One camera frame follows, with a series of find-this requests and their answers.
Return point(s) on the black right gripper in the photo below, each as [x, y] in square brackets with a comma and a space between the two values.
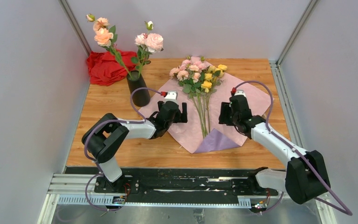
[225, 108]

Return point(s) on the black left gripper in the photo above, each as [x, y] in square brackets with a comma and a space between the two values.
[182, 116]

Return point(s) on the yellow rose bunch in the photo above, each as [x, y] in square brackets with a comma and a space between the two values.
[212, 79]

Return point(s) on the purple paper bouquet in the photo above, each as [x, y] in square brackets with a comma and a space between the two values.
[215, 141]

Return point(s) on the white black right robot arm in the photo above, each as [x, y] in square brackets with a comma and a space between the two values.
[305, 176]

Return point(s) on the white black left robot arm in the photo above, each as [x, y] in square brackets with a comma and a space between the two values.
[105, 137]

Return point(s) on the black vase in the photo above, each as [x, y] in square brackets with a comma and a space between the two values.
[137, 87]

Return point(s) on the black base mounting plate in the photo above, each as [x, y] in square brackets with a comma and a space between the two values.
[187, 186]

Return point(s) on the pink rose stem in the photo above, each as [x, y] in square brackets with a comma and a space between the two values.
[148, 43]

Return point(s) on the red crumpled cloth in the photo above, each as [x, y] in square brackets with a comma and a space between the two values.
[104, 70]

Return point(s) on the peach rose stem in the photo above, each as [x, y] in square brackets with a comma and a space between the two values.
[106, 37]

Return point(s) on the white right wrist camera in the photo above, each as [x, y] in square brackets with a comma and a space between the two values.
[237, 94]

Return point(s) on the aluminium frame rail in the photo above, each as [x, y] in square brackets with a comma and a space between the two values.
[77, 189]

